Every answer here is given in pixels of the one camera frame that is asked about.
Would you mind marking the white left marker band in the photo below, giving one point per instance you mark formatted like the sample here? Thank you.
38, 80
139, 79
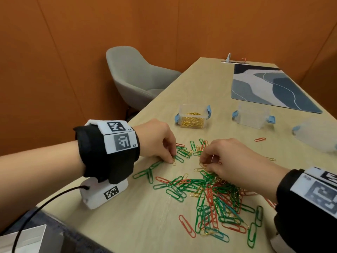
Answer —
110, 144

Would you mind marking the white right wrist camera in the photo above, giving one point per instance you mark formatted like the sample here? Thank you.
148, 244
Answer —
279, 246

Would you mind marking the white marker band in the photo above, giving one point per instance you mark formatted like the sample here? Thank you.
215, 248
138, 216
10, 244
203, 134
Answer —
110, 144
300, 187

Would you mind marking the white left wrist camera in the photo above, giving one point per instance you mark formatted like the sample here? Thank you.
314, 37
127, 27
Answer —
92, 197

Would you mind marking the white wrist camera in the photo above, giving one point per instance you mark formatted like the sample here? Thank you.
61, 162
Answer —
92, 197
279, 246

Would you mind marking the grey white box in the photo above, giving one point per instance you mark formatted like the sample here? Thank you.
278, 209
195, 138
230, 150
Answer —
23, 239

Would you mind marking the person's left forearm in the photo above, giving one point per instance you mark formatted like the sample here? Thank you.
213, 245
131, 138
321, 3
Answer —
39, 176

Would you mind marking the transparent box with blue latches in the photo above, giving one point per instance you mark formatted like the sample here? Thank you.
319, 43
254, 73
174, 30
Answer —
251, 117
193, 109
316, 134

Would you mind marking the grey shell chair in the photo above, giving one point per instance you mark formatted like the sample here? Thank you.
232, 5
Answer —
134, 73

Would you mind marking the white right marker band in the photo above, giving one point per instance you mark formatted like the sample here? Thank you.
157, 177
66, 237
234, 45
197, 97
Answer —
300, 187

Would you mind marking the pile of colored paper clips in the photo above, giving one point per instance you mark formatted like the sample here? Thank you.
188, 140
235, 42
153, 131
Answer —
210, 197

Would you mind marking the single gold paper clip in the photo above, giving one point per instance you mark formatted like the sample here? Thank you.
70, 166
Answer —
212, 158

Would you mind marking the blue patterned desk mat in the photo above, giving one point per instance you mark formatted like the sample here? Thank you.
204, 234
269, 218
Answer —
276, 89

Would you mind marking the person's right hand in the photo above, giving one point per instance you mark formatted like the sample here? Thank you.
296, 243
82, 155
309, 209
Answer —
242, 165

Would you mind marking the person's left hand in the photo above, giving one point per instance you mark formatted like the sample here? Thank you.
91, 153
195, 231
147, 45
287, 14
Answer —
155, 139

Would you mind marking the sorted heap of gold clips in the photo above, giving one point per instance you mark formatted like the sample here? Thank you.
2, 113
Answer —
192, 122

